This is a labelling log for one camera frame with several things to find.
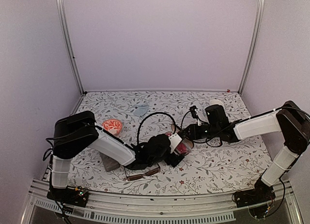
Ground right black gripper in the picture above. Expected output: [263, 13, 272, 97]
[181, 124, 220, 141]

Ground pink sunglasses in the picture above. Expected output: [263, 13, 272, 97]
[165, 132, 193, 155]

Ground grey glasses case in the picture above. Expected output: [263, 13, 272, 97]
[100, 153, 120, 172]

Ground black glasses case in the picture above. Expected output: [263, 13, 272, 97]
[171, 124, 194, 156]

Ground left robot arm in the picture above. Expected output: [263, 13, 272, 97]
[46, 111, 185, 202]

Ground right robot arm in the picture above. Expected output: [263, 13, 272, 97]
[184, 100, 310, 203]

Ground brown sunglasses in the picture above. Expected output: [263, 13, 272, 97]
[124, 165, 161, 181]

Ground light blue mug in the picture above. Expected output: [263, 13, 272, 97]
[209, 99, 224, 106]

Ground floral tablecloth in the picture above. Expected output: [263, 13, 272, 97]
[68, 91, 271, 195]

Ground red patterned bowl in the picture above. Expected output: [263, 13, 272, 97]
[102, 119, 123, 135]

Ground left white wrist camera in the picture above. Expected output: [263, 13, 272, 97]
[168, 133, 182, 153]

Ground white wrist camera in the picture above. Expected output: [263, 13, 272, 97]
[168, 133, 182, 153]
[189, 105, 202, 126]

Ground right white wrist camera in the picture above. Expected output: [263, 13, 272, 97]
[189, 105, 202, 126]

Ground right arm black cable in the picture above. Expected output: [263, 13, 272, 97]
[180, 111, 243, 149]

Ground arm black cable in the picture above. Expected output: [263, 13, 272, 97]
[180, 111, 243, 149]
[137, 112, 176, 147]

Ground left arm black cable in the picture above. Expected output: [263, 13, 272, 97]
[137, 112, 176, 147]

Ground front aluminium rail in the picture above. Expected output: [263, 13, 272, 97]
[21, 179, 305, 224]

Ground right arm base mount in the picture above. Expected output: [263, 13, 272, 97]
[232, 179, 276, 219]

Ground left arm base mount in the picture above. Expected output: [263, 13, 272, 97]
[46, 186, 89, 208]

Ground right aluminium frame post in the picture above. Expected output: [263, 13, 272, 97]
[238, 0, 265, 96]

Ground aluminium frame post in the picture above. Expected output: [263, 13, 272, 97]
[238, 0, 265, 96]
[56, 0, 85, 95]

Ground left aluminium frame post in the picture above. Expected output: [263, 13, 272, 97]
[56, 0, 85, 95]

